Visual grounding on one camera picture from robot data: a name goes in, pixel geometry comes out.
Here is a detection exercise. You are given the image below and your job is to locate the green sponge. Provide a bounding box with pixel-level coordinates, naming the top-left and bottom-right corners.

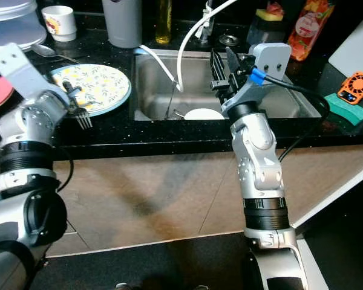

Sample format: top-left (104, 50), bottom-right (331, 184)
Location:
top-left (324, 92), bottom-right (363, 127)

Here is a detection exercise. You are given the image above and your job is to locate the red printed bottle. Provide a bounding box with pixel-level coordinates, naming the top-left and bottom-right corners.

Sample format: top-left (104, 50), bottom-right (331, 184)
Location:
top-left (289, 0), bottom-right (337, 62)

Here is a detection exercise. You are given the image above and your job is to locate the thin white hose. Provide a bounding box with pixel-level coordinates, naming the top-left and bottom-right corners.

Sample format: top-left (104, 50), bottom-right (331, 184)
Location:
top-left (138, 45), bottom-right (180, 89)

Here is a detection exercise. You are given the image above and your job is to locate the blue cable tape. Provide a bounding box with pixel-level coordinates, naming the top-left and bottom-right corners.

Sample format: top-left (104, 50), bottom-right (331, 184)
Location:
top-left (247, 67), bottom-right (267, 85)

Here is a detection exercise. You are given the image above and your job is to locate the white plate stack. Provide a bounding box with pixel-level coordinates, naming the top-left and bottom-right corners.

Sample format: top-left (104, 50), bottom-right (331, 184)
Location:
top-left (0, 16), bottom-right (48, 53)

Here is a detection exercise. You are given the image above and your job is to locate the grey bowl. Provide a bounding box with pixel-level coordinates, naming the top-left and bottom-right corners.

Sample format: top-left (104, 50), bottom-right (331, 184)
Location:
top-left (0, 0), bottom-right (39, 22)

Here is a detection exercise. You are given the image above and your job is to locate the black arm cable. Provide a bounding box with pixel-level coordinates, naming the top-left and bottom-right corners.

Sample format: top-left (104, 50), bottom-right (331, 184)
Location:
top-left (257, 71), bottom-right (331, 164)
top-left (54, 142), bottom-right (75, 194)

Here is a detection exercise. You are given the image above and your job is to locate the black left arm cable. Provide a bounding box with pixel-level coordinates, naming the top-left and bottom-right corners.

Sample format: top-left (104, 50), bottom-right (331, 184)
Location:
top-left (54, 142), bottom-right (75, 194)

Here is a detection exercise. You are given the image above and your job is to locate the yellow oil bottle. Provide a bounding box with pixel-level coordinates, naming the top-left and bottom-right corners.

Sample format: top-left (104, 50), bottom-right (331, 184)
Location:
top-left (155, 0), bottom-right (173, 45)

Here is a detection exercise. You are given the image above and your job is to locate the floral patterned plate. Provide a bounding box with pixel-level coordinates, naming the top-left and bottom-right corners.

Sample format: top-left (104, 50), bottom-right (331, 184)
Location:
top-left (51, 63), bottom-right (132, 118)

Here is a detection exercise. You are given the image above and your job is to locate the white cutting board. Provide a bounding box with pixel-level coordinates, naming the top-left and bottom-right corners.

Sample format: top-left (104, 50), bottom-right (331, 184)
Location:
top-left (329, 13), bottom-right (363, 83)

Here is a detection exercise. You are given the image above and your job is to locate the round metal sink fitting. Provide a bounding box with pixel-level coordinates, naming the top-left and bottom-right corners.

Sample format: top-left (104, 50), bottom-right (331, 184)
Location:
top-left (219, 34), bottom-right (241, 48)

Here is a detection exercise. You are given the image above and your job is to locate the small orange fan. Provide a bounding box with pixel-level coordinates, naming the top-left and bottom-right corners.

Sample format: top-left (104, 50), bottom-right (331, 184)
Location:
top-left (337, 71), bottom-right (363, 105)

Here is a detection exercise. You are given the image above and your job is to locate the grey tumbler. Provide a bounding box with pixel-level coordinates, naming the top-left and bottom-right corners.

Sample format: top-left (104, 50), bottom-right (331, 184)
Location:
top-left (102, 0), bottom-right (143, 49)

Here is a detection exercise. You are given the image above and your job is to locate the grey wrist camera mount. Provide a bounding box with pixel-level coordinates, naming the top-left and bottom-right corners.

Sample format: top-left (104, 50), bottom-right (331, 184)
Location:
top-left (221, 42), bottom-right (292, 117)
top-left (0, 42), bottom-right (68, 111)

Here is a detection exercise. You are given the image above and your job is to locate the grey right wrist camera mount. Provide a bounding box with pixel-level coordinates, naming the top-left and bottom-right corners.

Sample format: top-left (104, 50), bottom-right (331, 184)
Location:
top-left (221, 42), bottom-right (292, 117)

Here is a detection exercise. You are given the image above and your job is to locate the steel sink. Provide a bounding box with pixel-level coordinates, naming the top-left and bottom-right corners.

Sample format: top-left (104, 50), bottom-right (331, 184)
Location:
top-left (132, 50), bottom-right (322, 121)

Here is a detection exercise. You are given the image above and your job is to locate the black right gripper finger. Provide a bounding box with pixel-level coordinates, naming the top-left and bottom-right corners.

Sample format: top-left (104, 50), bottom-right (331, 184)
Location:
top-left (209, 48), bottom-right (228, 90)
top-left (224, 47), bottom-right (246, 77)

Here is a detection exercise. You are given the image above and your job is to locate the dark container with sponges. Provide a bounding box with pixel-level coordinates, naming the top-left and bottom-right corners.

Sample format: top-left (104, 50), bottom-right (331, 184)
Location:
top-left (246, 1), bottom-right (289, 47)

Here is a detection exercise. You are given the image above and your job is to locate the white bowl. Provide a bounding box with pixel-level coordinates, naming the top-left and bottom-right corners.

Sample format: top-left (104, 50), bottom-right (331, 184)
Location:
top-left (183, 108), bottom-right (225, 121)

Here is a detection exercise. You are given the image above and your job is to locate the metal spoon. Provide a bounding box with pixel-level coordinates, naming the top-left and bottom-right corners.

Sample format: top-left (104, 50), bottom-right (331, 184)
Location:
top-left (31, 43), bottom-right (80, 65)

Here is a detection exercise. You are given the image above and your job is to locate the beige cabinet front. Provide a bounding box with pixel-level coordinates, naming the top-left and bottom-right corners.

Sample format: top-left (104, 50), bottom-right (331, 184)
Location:
top-left (60, 144), bottom-right (363, 257)

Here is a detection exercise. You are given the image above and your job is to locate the metal fork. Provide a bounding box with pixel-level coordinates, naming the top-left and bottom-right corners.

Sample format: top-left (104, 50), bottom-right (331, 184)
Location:
top-left (62, 81), bottom-right (93, 130)

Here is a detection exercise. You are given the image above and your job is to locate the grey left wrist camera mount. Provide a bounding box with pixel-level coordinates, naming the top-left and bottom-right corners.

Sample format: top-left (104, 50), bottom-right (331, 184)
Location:
top-left (0, 42), bottom-right (68, 111)

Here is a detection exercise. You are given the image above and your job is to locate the thick white faucet hose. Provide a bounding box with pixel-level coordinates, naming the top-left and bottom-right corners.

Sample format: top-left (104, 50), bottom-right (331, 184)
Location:
top-left (175, 0), bottom-right (244, 93)

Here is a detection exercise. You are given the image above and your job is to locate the metal faucet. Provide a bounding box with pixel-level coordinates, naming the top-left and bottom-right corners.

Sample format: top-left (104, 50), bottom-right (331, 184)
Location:
top-left (199, 0), bottom-right (219, 44)

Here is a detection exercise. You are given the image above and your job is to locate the white printed cup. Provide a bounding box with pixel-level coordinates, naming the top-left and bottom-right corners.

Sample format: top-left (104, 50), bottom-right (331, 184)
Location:
top-left (41, 5), bottom-right (78, 43)

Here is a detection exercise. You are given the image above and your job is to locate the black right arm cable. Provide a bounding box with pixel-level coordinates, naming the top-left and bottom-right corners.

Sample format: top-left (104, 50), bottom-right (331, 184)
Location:
top-left (257, 71), bottom-right (331, 164)

